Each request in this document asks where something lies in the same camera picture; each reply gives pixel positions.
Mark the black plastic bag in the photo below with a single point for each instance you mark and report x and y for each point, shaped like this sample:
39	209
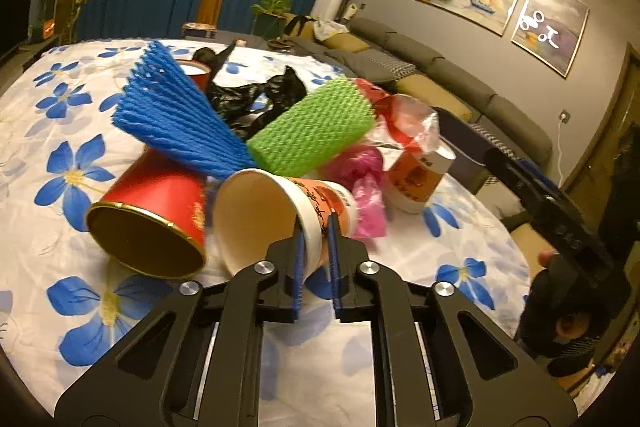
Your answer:
280	92

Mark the houndstooth cushion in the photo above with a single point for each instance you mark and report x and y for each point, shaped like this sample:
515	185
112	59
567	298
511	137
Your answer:
492	139
392	66

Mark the white red-print paper cup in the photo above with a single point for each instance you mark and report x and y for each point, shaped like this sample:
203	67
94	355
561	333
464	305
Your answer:
255	217

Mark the orange and white paper cup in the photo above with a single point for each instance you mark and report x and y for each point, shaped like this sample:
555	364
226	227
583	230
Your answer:
415	182

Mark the pink plastic bag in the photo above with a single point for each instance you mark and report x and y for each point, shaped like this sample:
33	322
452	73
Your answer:
367	202

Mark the person's right forearm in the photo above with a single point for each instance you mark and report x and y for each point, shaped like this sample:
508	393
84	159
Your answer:
575	329

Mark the blue floral cloth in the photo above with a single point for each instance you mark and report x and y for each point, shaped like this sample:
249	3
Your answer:
60	132

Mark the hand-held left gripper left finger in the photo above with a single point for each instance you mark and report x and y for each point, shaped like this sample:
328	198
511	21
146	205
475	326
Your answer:
299	277

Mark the blue foam net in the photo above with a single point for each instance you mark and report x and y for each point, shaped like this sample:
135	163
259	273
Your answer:
170	107

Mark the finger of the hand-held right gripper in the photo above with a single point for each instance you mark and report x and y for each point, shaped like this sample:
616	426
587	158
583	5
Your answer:
515	174

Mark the grey sky painting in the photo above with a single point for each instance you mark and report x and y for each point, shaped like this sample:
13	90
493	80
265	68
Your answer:
550	27

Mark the small mustard cushion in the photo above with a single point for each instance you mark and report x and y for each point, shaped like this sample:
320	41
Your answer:
345	42

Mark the wall socket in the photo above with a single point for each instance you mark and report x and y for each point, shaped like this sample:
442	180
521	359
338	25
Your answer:
566	116

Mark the red and clear plastic bag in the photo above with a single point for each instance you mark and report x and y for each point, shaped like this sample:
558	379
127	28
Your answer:
405	122

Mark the grey plastic bin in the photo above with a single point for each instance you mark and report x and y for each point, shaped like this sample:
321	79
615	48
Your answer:
470	157

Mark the grey sofa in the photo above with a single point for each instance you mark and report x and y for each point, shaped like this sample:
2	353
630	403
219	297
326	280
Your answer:
450	67

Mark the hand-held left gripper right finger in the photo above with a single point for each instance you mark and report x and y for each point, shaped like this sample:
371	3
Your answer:
334	277

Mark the green foam net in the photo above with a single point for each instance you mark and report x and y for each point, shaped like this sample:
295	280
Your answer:
310	127

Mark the grey cushion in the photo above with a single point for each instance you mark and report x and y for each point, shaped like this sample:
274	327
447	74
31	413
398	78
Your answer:
347	61

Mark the black bag on sofa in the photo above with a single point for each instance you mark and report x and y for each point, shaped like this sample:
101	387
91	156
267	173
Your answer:
299	26

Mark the person's right hand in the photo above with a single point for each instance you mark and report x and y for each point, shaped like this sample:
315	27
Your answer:
565	292

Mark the large mustard cushion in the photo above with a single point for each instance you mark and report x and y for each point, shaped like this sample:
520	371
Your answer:
435	94

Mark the orange glowing device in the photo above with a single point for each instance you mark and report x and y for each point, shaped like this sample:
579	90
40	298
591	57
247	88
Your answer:
48	28

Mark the white plastic bag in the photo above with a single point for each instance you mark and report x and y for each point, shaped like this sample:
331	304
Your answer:
330	28

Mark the red paper cup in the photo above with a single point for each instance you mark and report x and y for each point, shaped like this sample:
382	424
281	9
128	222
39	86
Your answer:
197	79
150	192

